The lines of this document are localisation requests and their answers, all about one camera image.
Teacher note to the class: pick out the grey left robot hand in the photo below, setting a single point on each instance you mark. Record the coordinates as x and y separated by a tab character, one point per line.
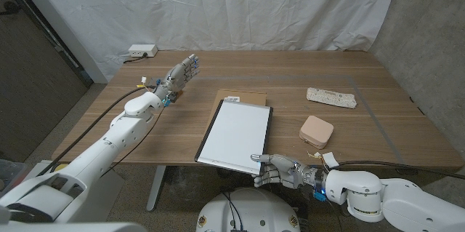
176	79

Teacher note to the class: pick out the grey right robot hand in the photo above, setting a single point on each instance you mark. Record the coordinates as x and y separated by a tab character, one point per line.
287	170

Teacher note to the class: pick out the small black-framed whiteboard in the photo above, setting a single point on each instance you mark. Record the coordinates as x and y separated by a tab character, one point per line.
236	134

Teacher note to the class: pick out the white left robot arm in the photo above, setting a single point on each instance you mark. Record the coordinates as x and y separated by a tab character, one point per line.
91	159

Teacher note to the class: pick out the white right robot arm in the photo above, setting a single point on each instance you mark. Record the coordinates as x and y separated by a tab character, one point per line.
381	195

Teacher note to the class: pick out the pink jewelry box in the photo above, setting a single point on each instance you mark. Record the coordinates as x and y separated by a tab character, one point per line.
316	132

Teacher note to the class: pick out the brown cardboard box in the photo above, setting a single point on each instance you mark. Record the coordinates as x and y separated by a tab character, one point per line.
250	96

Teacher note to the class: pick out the white power strip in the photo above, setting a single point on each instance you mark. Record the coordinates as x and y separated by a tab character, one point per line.
142	50

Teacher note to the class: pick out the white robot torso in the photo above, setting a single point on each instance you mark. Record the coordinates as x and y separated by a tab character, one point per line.
254	210

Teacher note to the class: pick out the white patterned pouch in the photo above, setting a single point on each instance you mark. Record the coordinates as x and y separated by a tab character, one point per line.
332	97

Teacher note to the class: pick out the white backdrop cloth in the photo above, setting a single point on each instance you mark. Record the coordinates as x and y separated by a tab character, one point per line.
254	6

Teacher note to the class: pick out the grey table leg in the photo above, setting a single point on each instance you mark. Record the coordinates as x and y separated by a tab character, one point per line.
156	188

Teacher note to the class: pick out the clear plastic bin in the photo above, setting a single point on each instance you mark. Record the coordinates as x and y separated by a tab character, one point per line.
11	170

